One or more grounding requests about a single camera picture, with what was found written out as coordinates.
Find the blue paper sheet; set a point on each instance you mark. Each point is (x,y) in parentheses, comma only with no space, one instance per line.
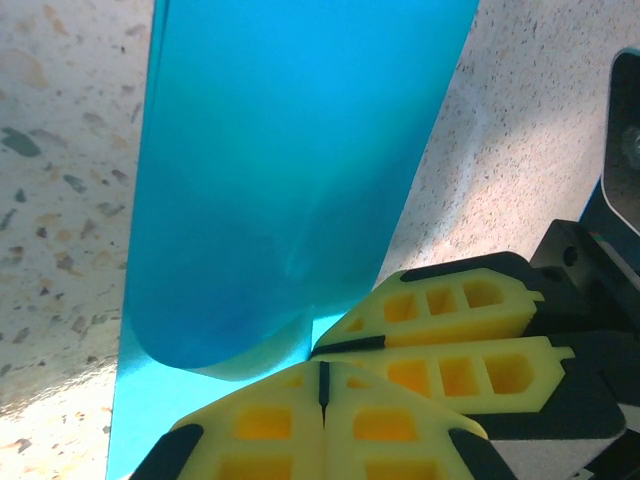
(280,150)

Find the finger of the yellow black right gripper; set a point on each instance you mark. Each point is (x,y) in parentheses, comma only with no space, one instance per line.
(475,377)
(450,305)

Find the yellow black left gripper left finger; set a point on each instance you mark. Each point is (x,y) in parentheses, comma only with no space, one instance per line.
(260,425)

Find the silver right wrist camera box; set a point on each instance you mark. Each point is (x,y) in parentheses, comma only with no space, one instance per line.
(622,150)

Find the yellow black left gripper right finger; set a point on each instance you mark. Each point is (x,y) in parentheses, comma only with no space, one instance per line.
(390,425)

